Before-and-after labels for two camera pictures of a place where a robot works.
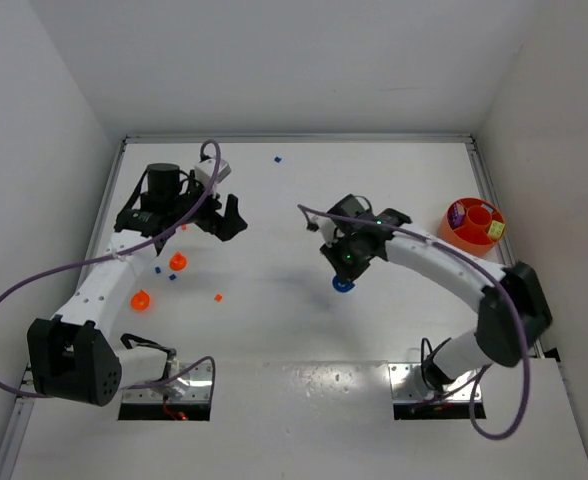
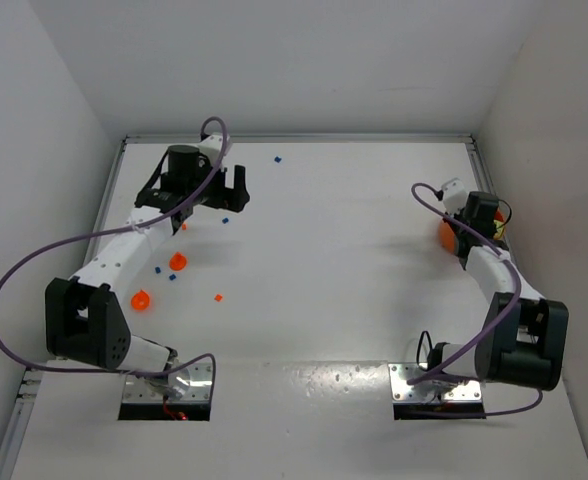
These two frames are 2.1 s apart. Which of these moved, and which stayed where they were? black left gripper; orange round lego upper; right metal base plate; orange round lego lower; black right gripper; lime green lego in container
Moved: black right gripper; black left gripper
Stayed: right metal base plate; orange round lego lower; lime green lego in container; orange round lego upper
